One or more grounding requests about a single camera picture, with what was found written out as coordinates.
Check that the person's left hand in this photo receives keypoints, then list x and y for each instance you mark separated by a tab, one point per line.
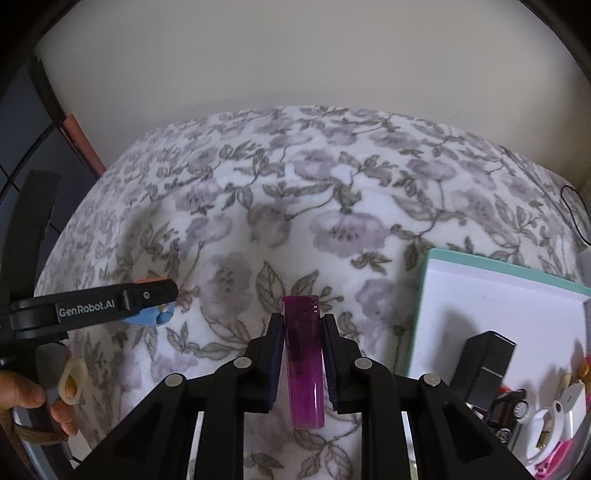
21	390

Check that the black plug adapter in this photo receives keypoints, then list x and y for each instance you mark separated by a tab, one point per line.
485	364

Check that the black toy car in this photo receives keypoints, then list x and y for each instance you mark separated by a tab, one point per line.
503	415

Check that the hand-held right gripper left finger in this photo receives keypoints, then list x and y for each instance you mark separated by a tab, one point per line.
276	360

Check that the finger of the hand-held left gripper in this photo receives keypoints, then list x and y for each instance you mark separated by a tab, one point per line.
152	295

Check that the white card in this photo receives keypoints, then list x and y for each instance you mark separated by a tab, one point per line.
572	401

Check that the gold black patterned lighter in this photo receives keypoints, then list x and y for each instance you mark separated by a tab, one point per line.
567	378

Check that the orange and blue toy block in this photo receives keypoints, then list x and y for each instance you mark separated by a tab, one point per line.
152	317

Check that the teal white box tray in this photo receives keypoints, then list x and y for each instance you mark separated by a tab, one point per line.
485	295

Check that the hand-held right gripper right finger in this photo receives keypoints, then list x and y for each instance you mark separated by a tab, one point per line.
330	360

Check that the dark furniture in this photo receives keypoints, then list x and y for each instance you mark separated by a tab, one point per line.
18	138

